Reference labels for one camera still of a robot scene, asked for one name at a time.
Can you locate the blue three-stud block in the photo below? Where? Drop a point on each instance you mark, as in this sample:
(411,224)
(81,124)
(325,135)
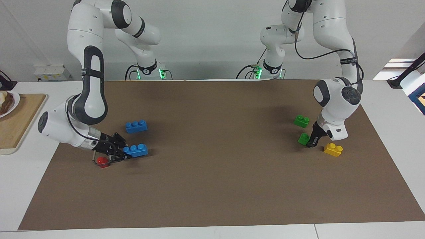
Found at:
(137,151)
(136,127)

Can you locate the yellow two-stud block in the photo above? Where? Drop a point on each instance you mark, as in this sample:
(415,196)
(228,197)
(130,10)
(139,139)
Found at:
(333,150)

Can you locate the brown table mat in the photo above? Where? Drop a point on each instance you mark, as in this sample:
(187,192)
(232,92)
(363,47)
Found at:
(212,186)

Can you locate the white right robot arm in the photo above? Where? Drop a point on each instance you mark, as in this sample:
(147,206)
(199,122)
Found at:
(86,33)

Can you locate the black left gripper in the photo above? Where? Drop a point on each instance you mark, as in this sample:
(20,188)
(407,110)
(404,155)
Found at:
(319,131)

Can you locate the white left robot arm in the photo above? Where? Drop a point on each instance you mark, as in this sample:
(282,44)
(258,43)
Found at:
(332,23)

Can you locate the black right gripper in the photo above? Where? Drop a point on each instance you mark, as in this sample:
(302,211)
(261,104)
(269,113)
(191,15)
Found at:
(108,146)

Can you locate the blue framed box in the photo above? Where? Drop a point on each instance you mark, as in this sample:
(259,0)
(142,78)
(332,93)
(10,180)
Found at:
(419,96)

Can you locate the red one-stud block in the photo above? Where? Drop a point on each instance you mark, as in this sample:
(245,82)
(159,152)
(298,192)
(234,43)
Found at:
(103,162)

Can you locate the white plate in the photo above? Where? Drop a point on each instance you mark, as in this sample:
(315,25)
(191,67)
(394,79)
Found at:
(15,101)

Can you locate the brown food on plate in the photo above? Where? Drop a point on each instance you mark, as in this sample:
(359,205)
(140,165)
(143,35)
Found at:
(6,103)

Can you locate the black clamp base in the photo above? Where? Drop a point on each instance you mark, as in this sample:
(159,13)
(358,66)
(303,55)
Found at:
(6,84)

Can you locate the green two-stud block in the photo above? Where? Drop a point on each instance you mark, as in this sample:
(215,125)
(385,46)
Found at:
(301,122)
(303,139)

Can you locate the wooden cutting board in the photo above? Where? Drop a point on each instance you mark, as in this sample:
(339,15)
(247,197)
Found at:
(23,122)

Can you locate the white cardboard box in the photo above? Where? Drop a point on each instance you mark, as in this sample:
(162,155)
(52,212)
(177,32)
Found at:
(53,73)

